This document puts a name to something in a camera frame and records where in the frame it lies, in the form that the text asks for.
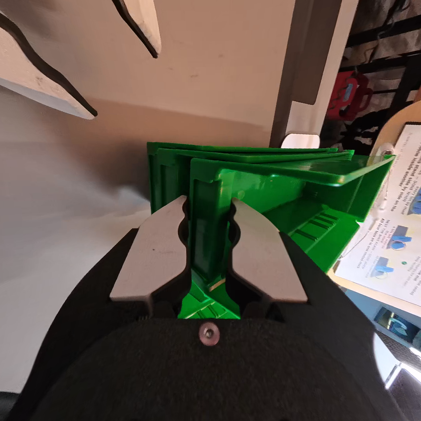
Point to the instruction sheet on board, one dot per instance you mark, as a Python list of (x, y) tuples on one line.
[(391, 121)]

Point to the green plastic bin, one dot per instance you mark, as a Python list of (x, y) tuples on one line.
[(296, 204), (153, 177), (174, 177)]

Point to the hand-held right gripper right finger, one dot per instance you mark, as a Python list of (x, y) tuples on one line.
[(263, 259)]

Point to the printed instruction sheet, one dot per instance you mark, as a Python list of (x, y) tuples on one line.
[(371, 273)]

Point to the white page holder bar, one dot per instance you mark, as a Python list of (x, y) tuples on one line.
[(381, 149)]

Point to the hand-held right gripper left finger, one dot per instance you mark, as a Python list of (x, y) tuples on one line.
[(154, 256)]

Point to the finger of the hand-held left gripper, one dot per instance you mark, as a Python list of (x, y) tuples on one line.
[(144, 23), (39, 85)]

